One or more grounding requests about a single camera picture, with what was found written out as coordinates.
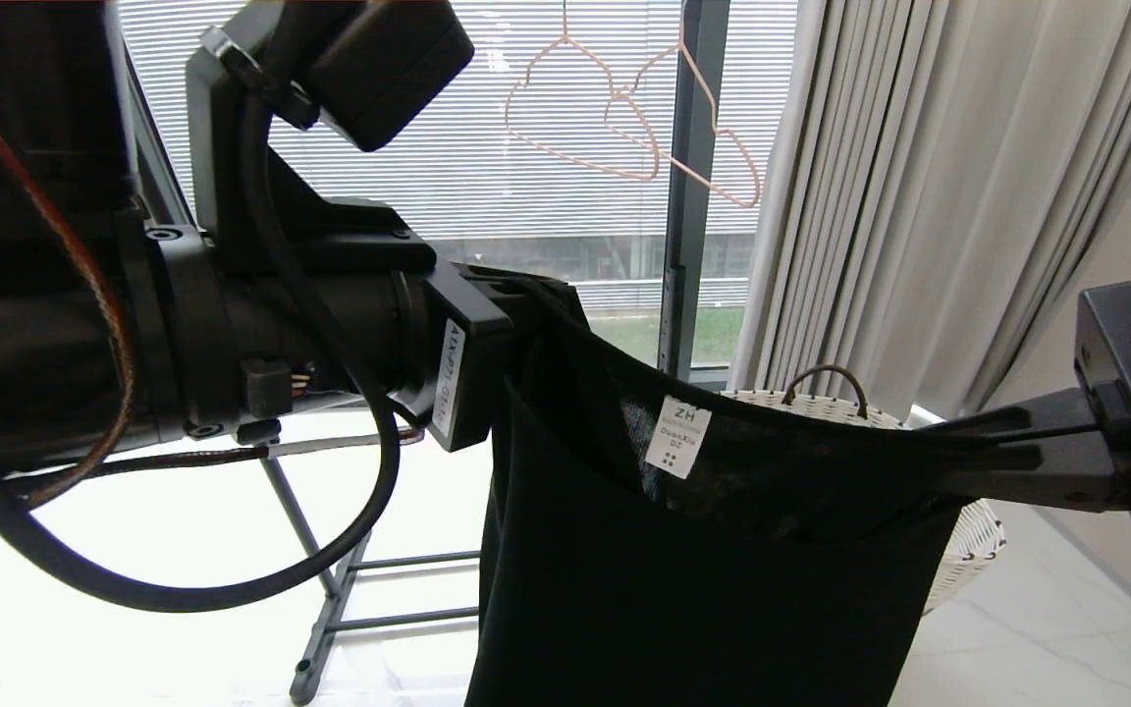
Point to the black clothes rack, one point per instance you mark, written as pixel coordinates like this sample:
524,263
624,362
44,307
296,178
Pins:
315,628

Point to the pink clothes hanger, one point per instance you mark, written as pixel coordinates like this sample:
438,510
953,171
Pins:
580,156
713,184

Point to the white laundry basket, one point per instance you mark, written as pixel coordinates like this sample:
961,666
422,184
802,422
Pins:
978,550

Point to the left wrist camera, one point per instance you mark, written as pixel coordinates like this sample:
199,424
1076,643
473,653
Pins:
379,69

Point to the beige curtain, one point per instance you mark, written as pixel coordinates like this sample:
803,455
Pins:
919,196

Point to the black short-sleeved shirt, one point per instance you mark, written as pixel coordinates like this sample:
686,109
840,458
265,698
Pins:
673,589

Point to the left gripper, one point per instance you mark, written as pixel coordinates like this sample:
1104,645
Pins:
330,334

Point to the window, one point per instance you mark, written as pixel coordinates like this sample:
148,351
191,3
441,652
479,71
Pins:
487,196

